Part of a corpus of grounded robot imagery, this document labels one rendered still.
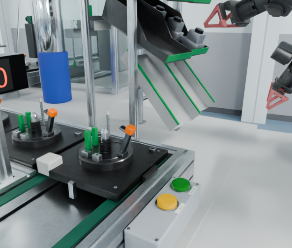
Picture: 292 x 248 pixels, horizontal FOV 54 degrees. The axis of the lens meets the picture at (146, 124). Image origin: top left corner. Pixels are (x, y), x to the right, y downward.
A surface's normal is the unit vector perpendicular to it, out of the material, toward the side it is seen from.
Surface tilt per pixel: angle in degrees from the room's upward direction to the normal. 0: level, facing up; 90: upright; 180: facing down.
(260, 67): 90
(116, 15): 90
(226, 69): 90
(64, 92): 90
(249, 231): 0
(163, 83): 45
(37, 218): 0
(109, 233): 0
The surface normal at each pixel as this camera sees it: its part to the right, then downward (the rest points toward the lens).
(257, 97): -0.39, 0.33
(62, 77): 0.66, 0.26
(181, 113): 0.55, -0.50
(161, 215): 0.00, -0.93
